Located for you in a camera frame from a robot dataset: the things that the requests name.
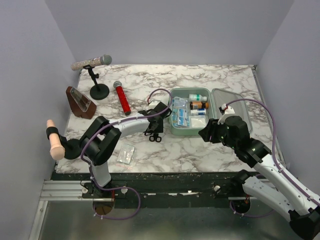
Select amber orange-cap bottle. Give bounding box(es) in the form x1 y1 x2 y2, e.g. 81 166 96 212
189 101 209 110

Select mint green medicine case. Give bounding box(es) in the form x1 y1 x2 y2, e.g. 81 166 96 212
169 87 243 137

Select brown wooden metronome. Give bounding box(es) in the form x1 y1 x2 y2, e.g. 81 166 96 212
65 86 97 120

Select teal bandage packet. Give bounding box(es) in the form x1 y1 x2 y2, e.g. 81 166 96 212
172 96 188 110

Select red handheld microphone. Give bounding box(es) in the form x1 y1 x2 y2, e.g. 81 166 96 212
113 81 131 116

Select clear zip bag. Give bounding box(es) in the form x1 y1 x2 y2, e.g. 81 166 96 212
117 144 136 167

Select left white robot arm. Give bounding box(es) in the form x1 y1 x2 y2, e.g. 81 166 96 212
79 102 172 198

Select metal scissors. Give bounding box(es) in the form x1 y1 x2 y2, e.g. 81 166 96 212
149 133 162 143

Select black microphone stand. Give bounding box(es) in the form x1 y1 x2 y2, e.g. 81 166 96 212
83 64 110 100

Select blue white small bottle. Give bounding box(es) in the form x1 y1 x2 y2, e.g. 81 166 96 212
190 108 207 116

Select glitter microphone on stand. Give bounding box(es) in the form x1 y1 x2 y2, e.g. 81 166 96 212
70 54 113 71

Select pink beige microphone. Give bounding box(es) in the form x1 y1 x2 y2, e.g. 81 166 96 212
46 119 65 161

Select white green-cap medicine bottle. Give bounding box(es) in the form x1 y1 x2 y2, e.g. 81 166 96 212
189 94 208 102

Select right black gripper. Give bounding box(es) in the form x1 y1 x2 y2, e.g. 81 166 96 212
198 117 238 150

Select white gauze pad packet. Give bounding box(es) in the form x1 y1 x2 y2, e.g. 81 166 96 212
190 115 208 129

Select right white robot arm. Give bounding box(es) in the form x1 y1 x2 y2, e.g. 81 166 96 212
198 115 320 240

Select black round stand base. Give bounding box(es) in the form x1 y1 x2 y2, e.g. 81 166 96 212
59 136 82 160

